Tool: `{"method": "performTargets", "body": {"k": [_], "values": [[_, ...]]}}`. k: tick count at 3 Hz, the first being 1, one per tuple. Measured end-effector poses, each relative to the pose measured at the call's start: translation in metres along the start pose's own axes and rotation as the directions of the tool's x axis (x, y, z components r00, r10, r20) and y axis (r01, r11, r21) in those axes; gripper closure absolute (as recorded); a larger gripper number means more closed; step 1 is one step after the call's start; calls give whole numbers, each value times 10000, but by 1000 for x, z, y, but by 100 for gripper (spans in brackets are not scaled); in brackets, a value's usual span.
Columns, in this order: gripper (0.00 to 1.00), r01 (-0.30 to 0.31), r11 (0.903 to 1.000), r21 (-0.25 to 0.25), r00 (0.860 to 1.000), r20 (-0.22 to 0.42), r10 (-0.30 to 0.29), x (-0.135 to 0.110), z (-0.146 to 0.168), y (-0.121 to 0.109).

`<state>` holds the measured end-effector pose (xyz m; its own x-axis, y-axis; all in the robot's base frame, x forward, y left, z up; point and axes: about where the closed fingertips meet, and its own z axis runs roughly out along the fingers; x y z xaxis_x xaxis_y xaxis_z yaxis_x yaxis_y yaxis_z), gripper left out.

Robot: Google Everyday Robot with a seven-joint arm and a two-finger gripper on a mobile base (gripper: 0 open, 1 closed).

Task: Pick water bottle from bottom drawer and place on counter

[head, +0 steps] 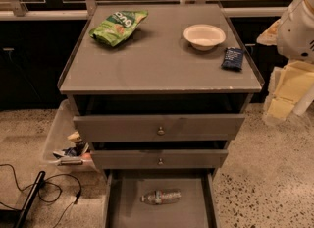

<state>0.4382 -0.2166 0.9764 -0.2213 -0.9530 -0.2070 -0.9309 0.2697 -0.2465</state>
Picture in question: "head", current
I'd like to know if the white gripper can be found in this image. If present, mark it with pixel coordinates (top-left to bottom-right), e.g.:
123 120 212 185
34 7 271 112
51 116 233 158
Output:
262 61 314 126

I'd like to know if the clear plastic water bottle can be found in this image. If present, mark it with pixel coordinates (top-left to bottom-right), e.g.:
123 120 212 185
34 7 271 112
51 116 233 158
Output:
140 189 182 205

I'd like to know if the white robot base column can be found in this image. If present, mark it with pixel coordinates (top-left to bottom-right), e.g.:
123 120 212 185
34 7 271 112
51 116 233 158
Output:
293 85 314 116

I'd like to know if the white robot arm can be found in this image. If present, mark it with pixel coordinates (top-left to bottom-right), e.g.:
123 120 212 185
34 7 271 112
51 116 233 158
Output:
257 0 314 125

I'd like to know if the grey top drawer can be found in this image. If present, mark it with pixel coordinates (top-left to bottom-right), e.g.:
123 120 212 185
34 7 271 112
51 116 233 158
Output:
73 114 244 143

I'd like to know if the grey drawer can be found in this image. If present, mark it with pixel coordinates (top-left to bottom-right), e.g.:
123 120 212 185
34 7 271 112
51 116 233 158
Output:
73 114 244 143
91 149 228 169
103 169 220 228

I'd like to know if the brass top drawer knob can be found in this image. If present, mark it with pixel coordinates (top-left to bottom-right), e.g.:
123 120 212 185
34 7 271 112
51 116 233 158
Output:
157 127 165 136

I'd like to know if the brass drawer knob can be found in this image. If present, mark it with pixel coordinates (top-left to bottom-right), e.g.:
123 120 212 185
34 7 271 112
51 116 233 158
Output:
157 127 165 136
157 158 164 166

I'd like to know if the grey drawer cabinet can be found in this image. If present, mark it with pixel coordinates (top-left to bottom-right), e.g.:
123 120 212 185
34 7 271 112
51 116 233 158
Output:
57 3 265 228

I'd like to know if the grey bottom drawer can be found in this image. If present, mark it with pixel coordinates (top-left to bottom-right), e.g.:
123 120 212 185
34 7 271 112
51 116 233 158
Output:
103 169 220 228

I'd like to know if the brass middle drawer knob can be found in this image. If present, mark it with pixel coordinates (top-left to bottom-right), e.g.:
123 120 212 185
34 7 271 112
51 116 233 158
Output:
157 158 164 166

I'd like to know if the grey middle drawer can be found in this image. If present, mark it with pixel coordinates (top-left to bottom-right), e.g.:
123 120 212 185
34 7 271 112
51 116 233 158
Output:
91 149 228 169

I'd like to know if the dark blue snack packet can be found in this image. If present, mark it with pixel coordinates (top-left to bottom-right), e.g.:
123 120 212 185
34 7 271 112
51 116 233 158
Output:
221 47 244 72

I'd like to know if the white paper bowl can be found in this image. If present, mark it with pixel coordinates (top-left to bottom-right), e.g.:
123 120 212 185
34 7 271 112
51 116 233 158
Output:
183 24 226 51

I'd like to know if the green chip bag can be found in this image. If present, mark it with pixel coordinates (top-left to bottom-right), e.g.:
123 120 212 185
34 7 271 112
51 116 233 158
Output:
89 10 148 47

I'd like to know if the clear plastic storage bin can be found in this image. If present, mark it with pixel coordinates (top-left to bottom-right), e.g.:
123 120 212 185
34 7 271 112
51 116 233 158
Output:
41 100 96 173

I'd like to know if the black flat bar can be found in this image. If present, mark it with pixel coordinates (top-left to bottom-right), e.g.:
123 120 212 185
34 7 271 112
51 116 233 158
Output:
13 171 45 228

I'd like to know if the black cable on floor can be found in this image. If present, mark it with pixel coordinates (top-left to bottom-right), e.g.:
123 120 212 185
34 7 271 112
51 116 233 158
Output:
0 163 83 228

